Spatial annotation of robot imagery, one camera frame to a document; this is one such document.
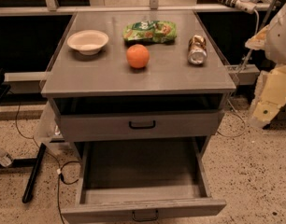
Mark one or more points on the grey top drawer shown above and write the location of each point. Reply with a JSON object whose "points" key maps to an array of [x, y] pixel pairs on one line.
{"points": [[144, 125]]}

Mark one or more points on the orange fruit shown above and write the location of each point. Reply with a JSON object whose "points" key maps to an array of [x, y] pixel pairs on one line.
{"points": [[137, 56]]}

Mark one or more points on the grey drawer cabinet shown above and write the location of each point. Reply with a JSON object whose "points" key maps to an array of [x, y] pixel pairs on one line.
{"points": [[105, 83]]}

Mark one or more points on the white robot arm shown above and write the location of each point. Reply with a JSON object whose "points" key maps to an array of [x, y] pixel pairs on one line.
{"points": [[272, 39]]}

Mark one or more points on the clear plastic bottle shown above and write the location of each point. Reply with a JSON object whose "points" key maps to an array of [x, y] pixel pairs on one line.
{"points": [[5, 158]]}

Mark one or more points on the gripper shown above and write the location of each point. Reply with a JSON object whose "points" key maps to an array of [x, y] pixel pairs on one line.
{"points": [[280, 39]]}

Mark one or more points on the grey drawer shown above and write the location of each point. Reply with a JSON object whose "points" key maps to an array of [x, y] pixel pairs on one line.
{"points": [[144, 125], [141, 181]]}

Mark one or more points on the green chip bag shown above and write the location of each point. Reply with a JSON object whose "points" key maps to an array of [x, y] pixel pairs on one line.
{"points": [[150, 31]]}

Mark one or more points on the black metal leg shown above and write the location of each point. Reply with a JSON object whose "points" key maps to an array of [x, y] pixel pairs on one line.
{"points": [[28, 193]]}

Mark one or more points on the crushed soda can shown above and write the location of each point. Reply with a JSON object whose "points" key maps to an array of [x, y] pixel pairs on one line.
{"points": [[197, 50]]}

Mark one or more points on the white bowl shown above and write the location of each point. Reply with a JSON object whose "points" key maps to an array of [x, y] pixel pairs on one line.
{"points": [[87, 42]]}

